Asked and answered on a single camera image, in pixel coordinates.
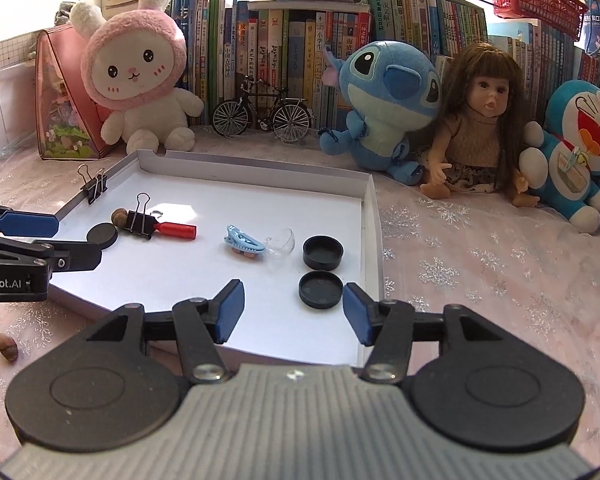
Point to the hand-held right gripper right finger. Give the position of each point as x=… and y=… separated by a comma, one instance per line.
x=357, y=316

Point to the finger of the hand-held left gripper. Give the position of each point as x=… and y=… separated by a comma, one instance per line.
x=77, y=256
x=27, y=225

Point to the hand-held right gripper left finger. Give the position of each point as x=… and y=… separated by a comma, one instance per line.
x=230, y=310

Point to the black disc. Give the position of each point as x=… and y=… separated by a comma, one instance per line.
x=101, y=236

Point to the black round cap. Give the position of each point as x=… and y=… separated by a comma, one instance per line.
x=322, y=255
x=320, y=290

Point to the brown nut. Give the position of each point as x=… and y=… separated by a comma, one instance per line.
x=120, y=218

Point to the light blue hair clip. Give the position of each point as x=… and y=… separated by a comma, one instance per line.
x=240, y=241

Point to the black binder clip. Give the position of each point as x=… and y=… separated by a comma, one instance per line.
x=140, y=222
x=96, y=187

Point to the clear plastic dome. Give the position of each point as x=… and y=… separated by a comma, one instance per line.
x=282, y=247

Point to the red crayon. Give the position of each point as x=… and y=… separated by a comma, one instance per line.
x=177, y=231

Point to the white cardboard tray box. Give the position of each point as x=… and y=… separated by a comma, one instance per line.
x=205, y=195

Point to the brown acorn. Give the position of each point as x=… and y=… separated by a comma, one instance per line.
x=7, y=346

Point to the pink house-shaped toy box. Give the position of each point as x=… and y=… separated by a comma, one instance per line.
x=55, y=110

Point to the white grid-lined board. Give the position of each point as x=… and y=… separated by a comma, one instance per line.
x=12, y=52

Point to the pink bunny plush toy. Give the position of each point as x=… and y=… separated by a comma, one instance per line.
x=135, y=75

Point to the black model bicycle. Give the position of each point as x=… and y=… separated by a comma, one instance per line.
x=267, y=122

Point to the grey fuzzy cloth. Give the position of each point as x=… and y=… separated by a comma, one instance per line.
x=66, y=10

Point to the blue alien plush toy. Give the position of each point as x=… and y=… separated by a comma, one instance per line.
x=380, y=80

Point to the beige card tag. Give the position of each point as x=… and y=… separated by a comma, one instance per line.
x=572, y=177

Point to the brown-haired baby doll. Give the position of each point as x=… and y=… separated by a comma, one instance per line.
x=485, y=90

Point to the row of upright books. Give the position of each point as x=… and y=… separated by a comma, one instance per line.
x=300, y=60

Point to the blue robot cat plush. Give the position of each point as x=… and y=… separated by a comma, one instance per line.
x=590, y=125

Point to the wide flat-lying book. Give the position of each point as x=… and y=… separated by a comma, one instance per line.
x=310, y=6

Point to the red plastic basket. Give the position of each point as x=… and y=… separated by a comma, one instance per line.
x=535, y=0

